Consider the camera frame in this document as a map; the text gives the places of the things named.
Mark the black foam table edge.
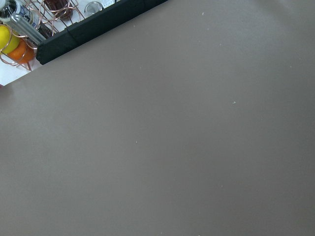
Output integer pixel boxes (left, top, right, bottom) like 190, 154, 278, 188
36, 0, 166, 65

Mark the orange fruit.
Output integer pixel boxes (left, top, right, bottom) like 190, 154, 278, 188
8, 39, 35, 64

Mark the yellow lemon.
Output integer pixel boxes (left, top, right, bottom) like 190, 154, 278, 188
0, 25, 20, 54

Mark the copper wire bottle rack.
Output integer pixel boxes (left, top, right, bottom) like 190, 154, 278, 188
0, 0, 84, 71

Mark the aluminium frame post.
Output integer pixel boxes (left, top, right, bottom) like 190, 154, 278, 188
10, 14, 46, 45

